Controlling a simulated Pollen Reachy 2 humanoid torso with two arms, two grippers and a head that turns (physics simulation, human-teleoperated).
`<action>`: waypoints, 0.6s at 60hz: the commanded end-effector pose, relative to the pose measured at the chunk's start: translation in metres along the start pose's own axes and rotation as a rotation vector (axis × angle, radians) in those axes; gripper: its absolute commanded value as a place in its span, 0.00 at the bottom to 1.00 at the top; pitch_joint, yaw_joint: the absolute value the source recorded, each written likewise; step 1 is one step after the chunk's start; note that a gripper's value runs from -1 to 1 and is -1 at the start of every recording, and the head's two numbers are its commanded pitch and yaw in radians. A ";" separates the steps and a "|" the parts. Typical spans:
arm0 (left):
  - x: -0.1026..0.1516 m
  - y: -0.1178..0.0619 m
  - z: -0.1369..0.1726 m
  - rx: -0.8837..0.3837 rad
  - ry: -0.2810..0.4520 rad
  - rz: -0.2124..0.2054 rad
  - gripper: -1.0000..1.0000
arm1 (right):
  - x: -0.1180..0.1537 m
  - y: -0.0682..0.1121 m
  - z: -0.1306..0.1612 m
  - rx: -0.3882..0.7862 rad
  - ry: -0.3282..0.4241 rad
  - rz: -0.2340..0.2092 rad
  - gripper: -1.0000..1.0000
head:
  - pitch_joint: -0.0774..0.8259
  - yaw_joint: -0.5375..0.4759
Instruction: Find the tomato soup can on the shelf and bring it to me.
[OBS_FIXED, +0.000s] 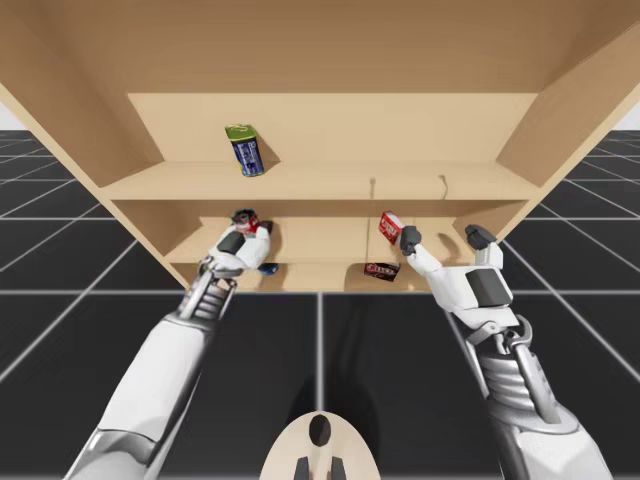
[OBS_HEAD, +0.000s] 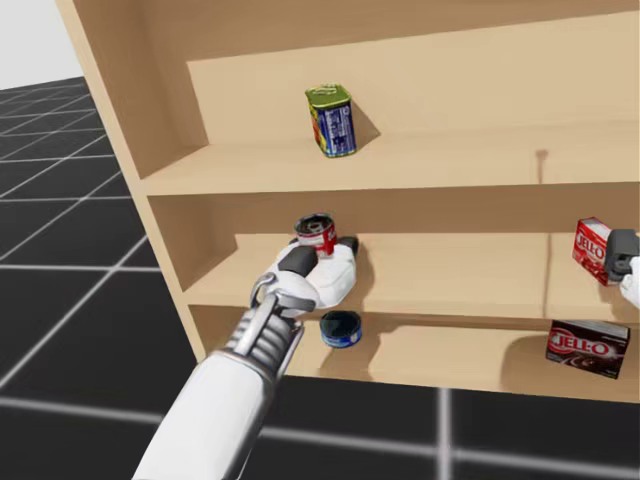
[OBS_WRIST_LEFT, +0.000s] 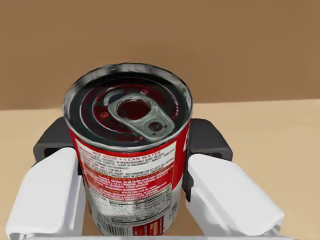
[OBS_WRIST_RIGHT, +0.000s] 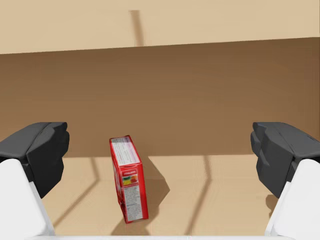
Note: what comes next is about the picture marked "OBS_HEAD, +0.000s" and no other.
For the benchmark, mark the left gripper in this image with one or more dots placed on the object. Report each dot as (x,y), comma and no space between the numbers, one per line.
(325,277)

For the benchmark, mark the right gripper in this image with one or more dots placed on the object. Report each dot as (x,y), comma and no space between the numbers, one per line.
(631,287)

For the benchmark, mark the red and white can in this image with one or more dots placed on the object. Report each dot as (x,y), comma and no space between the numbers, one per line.
(316,235)

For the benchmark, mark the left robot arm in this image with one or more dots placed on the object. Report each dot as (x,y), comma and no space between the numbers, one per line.
(210,400)

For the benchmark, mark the pale wooden shelf unit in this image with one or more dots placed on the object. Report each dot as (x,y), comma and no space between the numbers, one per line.
(400,200)

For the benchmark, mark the blue flat can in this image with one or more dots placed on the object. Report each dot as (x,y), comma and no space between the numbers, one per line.
(340,329)

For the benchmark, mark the green and blue rectangular can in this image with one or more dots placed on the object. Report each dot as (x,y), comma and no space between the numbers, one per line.
(332,120)

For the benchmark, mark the red and white carton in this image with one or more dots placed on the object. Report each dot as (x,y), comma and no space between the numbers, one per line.
(590,255)

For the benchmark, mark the dark brown carton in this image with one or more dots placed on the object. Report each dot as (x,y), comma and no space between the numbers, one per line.
(587,348)

